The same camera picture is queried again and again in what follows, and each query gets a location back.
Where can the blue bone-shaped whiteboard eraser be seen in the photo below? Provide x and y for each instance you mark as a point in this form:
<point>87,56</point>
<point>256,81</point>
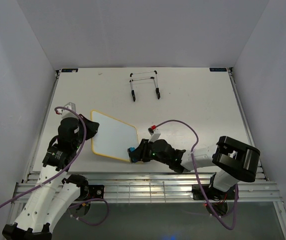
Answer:
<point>132,155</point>

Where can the blue label sticker right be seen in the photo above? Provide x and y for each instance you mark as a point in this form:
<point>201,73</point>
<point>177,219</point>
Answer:
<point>217,69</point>

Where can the aluminium table edge rail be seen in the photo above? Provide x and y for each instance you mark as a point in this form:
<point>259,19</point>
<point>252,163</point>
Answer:
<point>127,188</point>

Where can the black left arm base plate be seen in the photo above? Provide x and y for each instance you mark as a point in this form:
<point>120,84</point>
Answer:
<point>94,192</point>

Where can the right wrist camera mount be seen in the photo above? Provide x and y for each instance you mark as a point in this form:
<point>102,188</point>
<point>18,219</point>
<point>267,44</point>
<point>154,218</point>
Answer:
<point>154,133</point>

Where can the yellow-framed whiteboard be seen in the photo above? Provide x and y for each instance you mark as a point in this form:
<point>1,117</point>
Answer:
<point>113,138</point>

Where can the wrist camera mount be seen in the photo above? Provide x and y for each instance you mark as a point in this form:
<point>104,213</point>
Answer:
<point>154,133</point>
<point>65,113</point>

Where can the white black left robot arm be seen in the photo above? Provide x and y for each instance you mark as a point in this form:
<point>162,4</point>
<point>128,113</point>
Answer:
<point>55,190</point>

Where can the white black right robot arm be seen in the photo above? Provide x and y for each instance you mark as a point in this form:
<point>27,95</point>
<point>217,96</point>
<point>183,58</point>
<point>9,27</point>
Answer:
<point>238,162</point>

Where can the blue label sticker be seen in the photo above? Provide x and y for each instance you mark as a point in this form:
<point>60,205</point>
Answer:
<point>69,70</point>
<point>217,69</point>

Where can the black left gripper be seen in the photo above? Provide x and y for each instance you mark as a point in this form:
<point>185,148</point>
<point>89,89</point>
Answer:
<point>93,127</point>

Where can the blue label sticker left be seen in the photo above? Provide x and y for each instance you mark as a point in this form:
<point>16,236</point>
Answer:
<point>69,70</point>

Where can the black metal whiteboard stand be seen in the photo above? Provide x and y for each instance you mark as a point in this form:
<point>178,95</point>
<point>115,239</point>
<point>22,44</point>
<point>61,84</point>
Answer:
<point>144,78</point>

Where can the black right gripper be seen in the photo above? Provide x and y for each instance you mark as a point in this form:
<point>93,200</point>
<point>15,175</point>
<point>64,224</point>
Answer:
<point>142,151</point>

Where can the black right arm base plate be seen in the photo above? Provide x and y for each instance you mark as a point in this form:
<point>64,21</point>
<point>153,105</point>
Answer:
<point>205,192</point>

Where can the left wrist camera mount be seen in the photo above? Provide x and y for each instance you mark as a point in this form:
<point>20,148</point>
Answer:
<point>65,113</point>

